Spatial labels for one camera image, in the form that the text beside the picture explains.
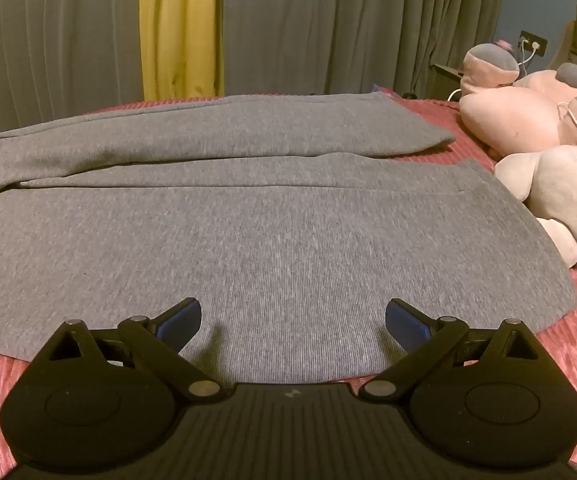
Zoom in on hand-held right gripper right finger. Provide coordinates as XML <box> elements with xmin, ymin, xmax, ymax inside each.
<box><xmin>358</xmin><ymin>297</ymin><xmax>542</xmax><ymax>400</ymax></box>

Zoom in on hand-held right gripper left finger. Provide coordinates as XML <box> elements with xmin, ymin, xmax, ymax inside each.
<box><xmin>44</xmin><ymin>297</ymin><xmax>221</xmax><ymax>400</ymax></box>

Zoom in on grey pants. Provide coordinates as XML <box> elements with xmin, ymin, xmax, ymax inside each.
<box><xmin>0</xmin><ymin>92</ymin><xmax>577</xmax><ymax>385</ymax></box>

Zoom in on pale cloth piece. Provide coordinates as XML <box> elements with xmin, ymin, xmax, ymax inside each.
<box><xmin>494</xmin><ymin>144</ymin><xmax>577</xmax><ymax>276</ymax></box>

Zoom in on pink plush toy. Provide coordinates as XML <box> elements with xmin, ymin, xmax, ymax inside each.
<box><xmin>458</xmin><ymin>43</ymin><xmax>577</xmax><ymax>162</ymax></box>

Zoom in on dark nightstand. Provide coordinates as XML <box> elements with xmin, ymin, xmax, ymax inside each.
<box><xmin>429</xmin><ymin>62</ymin><xmax>465</xmax><ymax>100</ymax></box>

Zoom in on yellow curtain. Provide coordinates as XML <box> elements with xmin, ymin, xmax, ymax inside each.
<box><xmin>138</xmin><ymin>0</ymin><xmax>225</xmax><ymax>101</ymax></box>

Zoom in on grey curtain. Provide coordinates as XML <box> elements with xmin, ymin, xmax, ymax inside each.
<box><xmin>221</xmin><ymin>0</ymin><xmax>507</xmax><ymax>97</ymax></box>
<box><xmin>0</xmin><ymin>0</ymin><xmax>145</xmax><ymax>147</ymax></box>

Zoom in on dark wall socket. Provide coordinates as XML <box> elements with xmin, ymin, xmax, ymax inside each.
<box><xmin>517</xmin><ymin>30</ymin><xmax>549</xmax><ymax>58</ymax></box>

